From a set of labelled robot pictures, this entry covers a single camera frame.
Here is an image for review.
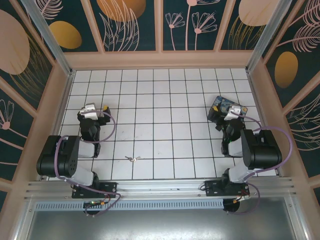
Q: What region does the grey slotted cable duct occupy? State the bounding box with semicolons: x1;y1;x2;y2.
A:
34;198;226;211

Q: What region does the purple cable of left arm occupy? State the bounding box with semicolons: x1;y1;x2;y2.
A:
53;111;123;217

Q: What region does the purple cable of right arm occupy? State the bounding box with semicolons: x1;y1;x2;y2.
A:
226;111;295;216

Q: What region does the grey metal sheet panel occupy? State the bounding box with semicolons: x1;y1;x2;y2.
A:
14;209;311;240

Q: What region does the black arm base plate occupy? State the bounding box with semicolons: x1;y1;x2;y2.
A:
204;179;251;199
71;181;118;200

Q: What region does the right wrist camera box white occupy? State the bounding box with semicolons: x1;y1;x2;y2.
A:
223;105;243;121

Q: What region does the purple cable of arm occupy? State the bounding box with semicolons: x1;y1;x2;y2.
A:
53;111;123;217
226;111;295;216

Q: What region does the aluminium corner post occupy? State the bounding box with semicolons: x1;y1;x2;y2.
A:
21;0;76;78
246;0;297;74

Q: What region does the dark blue tin box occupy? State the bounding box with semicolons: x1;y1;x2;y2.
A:
207;95;248;126

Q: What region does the aluminium extrusion beam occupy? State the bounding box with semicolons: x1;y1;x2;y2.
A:
23;176;298;201

